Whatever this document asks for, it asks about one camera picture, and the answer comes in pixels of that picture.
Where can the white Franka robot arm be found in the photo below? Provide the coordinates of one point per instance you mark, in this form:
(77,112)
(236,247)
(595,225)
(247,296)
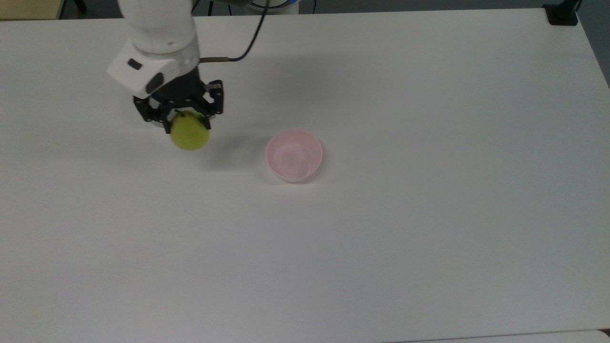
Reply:
(157,28)

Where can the green pear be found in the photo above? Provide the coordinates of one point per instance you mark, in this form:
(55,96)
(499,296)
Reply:
(190,136)

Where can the light wooden furniture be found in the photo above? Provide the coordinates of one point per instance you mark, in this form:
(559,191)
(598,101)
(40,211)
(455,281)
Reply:
(28,8)

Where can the black chair leg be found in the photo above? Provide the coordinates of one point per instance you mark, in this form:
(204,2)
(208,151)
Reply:
(80,5)

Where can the pink plastic bowl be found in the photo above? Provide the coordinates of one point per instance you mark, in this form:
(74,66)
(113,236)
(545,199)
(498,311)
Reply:
(294,157)

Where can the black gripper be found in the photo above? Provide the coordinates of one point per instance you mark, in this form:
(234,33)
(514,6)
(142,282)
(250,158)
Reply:
(183,90)

